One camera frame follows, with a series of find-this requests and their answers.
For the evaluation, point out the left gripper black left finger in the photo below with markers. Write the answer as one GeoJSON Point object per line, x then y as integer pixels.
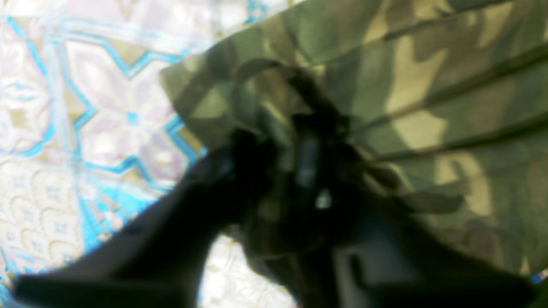
{"type": "Point", "coordinates": [157, 259]}

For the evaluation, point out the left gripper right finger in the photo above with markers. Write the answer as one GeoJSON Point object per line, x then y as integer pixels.
{"type": "Point", "coordinates": [359, 247]}

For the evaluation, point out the camouflage T-shirt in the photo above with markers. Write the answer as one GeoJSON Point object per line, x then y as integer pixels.
{"type": "Point", "coordinates": [449, 94]}

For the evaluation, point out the patterned tile tablecloth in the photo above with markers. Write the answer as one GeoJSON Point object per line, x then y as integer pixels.
{"type": "Point", "coordinates": [90, 139]}

